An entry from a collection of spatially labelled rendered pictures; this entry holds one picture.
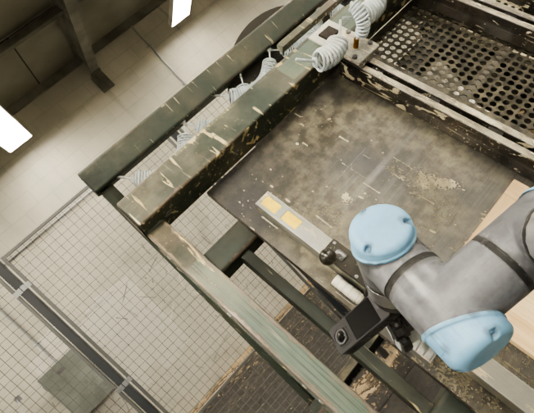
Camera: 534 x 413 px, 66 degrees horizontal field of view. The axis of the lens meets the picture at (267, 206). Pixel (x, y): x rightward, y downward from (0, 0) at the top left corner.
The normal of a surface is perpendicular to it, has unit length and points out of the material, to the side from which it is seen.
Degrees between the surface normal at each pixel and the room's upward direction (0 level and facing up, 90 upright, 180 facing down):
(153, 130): 90
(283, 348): 60
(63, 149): 90
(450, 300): 48
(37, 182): 90
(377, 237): 42
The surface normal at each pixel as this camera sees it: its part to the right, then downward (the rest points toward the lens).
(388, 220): -0.34, -0.59
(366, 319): -0.76, -0.22
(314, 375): -0.10, -0.47
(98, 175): 0.29, -0.13
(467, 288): -0.42, -0.33
